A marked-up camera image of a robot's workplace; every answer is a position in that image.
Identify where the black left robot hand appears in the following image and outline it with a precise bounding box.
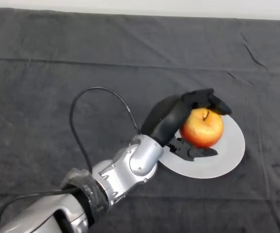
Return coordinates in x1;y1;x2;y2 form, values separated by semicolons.
141;88;233;162

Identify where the red yellow apple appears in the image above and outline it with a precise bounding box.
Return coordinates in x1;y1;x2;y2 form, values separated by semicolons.
179;108;225;149

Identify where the white round plate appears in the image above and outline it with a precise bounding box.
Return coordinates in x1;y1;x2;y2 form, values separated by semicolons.
159;114;246;180

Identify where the black cloth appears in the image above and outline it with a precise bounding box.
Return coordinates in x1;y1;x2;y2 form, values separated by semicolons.
0;7;280;233

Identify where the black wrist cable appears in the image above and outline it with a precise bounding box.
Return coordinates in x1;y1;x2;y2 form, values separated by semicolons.
0;86;142;231

